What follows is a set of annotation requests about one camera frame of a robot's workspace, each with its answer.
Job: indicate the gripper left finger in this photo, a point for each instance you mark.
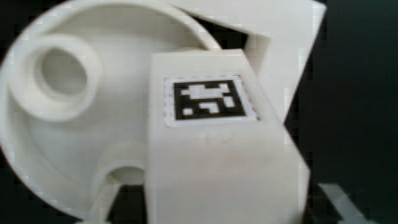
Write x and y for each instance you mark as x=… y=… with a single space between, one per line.
x=103 y=202

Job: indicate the white right fence bar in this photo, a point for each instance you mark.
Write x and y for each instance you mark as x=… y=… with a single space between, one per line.
x=281 y=23

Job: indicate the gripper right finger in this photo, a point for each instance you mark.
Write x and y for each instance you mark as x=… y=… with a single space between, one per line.
x=331 y=208

